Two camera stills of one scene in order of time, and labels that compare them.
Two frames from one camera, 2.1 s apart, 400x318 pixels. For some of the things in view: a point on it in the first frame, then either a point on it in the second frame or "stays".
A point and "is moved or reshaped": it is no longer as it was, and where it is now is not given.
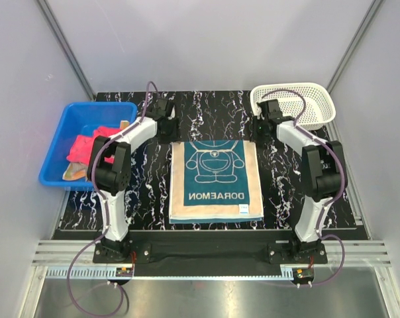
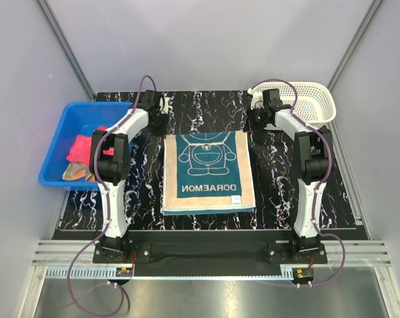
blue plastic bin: [81, 119] stays
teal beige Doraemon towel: [214, 181] is moved or reshaped
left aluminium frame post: [67, 49] stays
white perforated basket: [320, 109] stays
